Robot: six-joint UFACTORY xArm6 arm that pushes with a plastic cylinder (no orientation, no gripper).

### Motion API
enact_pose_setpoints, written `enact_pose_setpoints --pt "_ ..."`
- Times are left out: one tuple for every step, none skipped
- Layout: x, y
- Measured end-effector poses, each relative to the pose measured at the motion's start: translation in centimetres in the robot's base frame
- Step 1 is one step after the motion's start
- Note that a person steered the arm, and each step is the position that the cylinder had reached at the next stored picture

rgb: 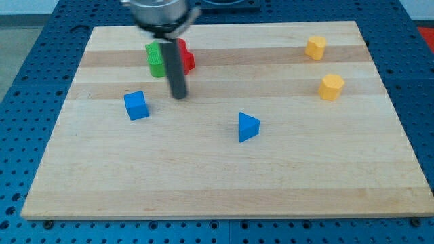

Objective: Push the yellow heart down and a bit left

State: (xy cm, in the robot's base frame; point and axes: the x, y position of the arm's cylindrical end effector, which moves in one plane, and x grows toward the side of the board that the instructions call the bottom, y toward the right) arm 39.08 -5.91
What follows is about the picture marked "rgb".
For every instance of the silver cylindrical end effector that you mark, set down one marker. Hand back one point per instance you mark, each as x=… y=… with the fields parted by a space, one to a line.
x=165 y=19

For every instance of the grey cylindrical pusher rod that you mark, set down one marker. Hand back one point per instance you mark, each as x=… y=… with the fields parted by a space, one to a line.
x=174 y=68

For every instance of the yellow heart block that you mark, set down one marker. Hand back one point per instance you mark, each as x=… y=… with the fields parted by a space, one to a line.
x=315 y=47

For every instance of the red block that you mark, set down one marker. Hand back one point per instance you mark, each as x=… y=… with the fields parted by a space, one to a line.
x=188 y=59

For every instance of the green block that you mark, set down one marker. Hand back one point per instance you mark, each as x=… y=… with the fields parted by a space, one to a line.
x=155 y=60

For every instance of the blue cube block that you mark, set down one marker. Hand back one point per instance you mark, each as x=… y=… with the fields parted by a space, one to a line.
x=135 y=105

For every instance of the blue triangle block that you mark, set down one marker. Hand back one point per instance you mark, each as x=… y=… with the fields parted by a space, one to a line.
x=248 y=126

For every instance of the wooden board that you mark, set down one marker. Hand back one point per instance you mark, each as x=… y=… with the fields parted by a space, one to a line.
x=313 y=158

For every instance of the yellow hexagon block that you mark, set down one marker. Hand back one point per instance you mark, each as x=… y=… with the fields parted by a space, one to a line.
x=331 y=87

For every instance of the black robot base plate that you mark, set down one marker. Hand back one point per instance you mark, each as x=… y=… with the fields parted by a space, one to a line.
x=226 y=4

